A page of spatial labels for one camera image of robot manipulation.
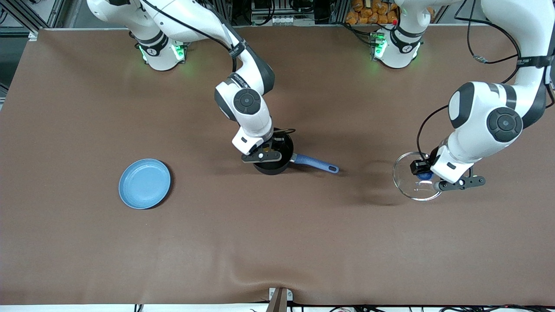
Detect glass lid with blue knob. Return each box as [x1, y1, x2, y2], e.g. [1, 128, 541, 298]
[392, 152, 443, 202]

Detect brown table cover mat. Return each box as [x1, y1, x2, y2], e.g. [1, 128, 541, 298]
[0, 24, 555, 306]

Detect blue round plate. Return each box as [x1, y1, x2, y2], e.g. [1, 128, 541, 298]
[118, 159, 172, 210]

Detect white power strip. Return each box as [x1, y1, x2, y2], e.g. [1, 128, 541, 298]
[256, 15, 300, 25]

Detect bag of orange items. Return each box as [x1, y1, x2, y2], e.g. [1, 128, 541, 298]
[346, 0, 435, 25]

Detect black pot with blue handle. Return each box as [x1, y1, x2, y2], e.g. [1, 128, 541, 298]
[251, 128, 340, 176]

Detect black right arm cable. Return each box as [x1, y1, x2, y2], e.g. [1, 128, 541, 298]
[141, 0, 243, 74]

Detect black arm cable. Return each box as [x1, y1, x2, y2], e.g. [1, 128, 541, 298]
[141, 0, 243, 74]
[416, 0, 523, 167]

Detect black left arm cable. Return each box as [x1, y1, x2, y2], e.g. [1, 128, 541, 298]
[416, 0, 523, 167]

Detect metal table clamp bracket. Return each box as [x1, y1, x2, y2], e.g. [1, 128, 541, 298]
[268, 287, 294, 312]

